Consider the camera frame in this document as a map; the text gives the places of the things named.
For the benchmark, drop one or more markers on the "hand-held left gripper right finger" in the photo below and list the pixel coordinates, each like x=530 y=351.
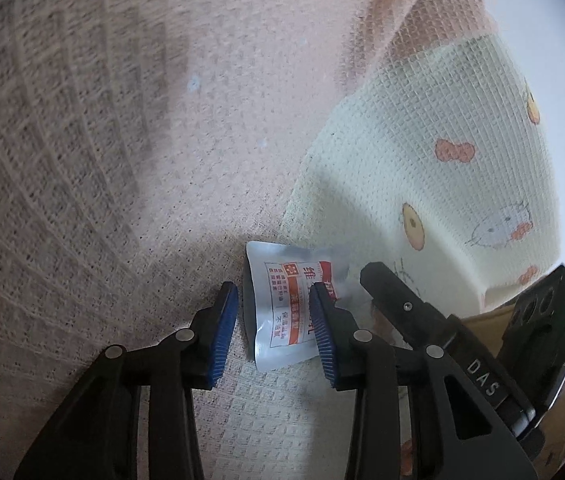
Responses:
x=322 y=335

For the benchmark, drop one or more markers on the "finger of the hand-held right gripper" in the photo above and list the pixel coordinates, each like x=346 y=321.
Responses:
x=397 y=300

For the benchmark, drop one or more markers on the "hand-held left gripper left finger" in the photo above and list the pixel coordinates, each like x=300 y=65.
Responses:
x=225 y=330

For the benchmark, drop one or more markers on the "silver sachet packet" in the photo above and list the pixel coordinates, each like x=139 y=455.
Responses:
x=282 y=325

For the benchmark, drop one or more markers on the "brown cardboard box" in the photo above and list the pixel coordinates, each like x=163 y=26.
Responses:
x=487 y=322

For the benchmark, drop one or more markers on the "cream printed pillow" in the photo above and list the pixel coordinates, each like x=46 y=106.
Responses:
x=412 y=185

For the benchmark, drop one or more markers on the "pink printed blanket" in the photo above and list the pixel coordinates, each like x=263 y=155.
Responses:
x=112 y=160

